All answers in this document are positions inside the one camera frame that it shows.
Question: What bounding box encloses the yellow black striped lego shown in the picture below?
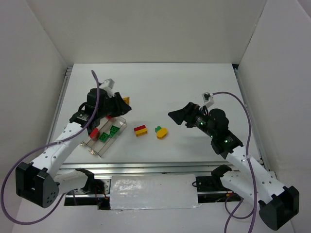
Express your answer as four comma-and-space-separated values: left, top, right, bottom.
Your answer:
123, 97, 130, 105

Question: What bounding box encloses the green sloped lego brick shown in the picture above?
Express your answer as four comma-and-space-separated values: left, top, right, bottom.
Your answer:
109, 125, 120, 138

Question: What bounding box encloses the red curved lego brick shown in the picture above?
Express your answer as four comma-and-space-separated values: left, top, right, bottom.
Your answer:
89, 128, 100, 139

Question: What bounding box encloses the yellow oval lego brick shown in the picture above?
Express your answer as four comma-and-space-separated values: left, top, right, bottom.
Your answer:
156, 128, 168, 139

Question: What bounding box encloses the green curved lego brick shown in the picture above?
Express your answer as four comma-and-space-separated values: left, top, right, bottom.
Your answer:
99, 133, 109, 143

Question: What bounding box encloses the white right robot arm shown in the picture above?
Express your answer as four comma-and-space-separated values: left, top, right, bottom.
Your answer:
168, 102, 299, 231

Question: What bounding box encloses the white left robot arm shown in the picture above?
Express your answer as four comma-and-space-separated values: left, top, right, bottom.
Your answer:
16, 88, 132, 208

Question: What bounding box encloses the clear bin near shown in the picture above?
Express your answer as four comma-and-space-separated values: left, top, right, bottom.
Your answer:
80, 116, 127, 157

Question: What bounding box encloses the clear bin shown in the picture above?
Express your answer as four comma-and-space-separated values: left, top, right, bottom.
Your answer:
83, 117, 112, 144
80, 116, 127, 157

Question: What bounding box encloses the clear bin middle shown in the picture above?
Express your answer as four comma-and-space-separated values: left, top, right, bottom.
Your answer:
83, 117, 112, 144

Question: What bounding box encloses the red rectangular lego brick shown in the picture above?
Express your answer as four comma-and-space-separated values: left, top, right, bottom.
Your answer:
134, 125, 146, 132

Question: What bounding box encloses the yellow rectangular lego brick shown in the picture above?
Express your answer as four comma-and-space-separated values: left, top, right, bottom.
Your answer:
135, 128, 148, 137

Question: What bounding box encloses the white taped cover plate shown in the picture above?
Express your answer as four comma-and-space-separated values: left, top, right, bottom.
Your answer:
110, 174, 199, 210

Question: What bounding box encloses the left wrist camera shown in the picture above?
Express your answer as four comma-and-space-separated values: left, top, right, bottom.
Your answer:
100, 79, 115, 98

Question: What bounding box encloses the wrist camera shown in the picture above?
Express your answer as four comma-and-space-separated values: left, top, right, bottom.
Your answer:
201, 92, 214, 108
100, 79, 115, 98

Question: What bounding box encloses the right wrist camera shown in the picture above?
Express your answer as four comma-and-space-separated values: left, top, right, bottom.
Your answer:
201, 92, 214, 108

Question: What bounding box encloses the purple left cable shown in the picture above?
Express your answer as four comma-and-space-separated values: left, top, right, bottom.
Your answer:
0, 70, 101, 224

